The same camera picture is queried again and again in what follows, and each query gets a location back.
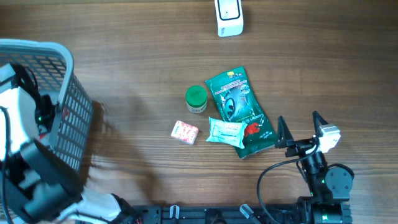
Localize red white small box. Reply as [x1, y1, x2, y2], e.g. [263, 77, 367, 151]
[170, 121, 199, 145]

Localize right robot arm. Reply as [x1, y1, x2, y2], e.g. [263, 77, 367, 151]
[275, 111, 354, 224]

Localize black right camera cable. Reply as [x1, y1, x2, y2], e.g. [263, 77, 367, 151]
[256, 135, 321, 224]

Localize grey plastic mesh basket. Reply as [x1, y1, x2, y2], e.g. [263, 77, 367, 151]
[0, 39, 94, 224]

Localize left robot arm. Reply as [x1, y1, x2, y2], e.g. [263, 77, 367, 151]
[1, 63, 134, 223]

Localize white barcode scanner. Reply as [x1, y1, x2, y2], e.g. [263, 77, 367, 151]
[214, 0, 244, 37]

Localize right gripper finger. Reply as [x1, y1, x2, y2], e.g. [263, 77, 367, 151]
[275, 116, 294, 147]
[312, 111, 328, 133]

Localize teal wet wipes pack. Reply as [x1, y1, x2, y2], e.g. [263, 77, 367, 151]
[206, 117, 248, 149]

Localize green 3M gloves packet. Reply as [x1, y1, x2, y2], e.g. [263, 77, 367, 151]
[205, 66, 277, 159]

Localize green lid small jar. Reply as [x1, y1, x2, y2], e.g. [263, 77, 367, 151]
[185, 85, 208, 113]

